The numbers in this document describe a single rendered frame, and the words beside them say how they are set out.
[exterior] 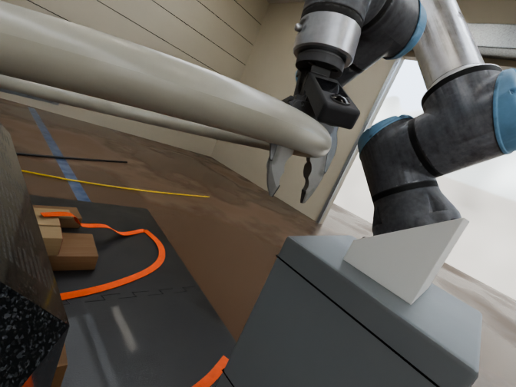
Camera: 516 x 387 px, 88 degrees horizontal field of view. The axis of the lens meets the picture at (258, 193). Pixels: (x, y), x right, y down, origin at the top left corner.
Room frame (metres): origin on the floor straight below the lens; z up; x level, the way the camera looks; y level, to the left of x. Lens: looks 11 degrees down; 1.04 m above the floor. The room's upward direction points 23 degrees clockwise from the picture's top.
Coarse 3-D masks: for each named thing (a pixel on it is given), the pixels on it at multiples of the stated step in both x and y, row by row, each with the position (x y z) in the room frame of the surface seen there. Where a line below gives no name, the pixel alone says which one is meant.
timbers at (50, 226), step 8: (40, 216) 1.28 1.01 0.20; (40, 224) 1.21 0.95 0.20; (48, 224) 1.24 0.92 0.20; (56, 224) 1.26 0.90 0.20; (48, 232) 1.18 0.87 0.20; (56, 232) 1.21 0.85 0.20; (48, 240) 1.14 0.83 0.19; (56, 240) 1.16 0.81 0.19; (48, 248) 1.15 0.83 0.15; (56, 248) 1.17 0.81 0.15
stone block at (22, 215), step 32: (0, 128) 0.94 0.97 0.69; (0, 160) 0.70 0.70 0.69; (0, 192) 0.55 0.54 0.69; (0, 224) 0.45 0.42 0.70; (32, 224) 0.58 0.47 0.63; (0, 256) 0.38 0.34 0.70; (32, 256) 0.47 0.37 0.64; (0, 288) 0.33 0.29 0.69; (32, 288) 0.39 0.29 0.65; (0, 320) 0.32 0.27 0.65; (32, 320) 0.36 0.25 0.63; (64, 320) 0.41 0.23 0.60; (0, 352) 0.31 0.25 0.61; (32, 352) 0.34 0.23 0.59; (0, 384) 0.30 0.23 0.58; (32, 384) 0.35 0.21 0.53
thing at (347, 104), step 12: (312, 84) 0.38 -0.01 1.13; (324, 84) 0.38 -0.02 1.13; (336, 84) 0.40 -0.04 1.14; (312, 96) 0.37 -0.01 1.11; (324, 96) 0.33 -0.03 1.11; (336, 96) 0.33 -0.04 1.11; (348, 96) 0.36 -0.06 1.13; (324, 108) 0.32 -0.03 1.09; (336, 108) 0.32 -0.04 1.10; (348, 108) 0.32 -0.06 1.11; (324, 120) 0.32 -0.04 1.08; (336, 120) 0.33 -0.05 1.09; (348, 120) 0.33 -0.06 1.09
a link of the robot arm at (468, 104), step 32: (448, 0) 0.73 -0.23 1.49; (448, 32) 0.68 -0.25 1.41; (448, 64) 0.64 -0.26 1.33; (480, 64) 0.60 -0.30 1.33; (448, 96) 0.60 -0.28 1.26; (480, 96) 0.55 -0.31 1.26; (512, 96) 0.52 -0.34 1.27; (416, 128) 0.63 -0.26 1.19; (448, 128) 0.58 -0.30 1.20; (480, 128) 0.54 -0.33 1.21; (512, 128) 0.52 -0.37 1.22; (448, 160) 0.59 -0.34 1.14; (480, 160) 0.58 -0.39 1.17
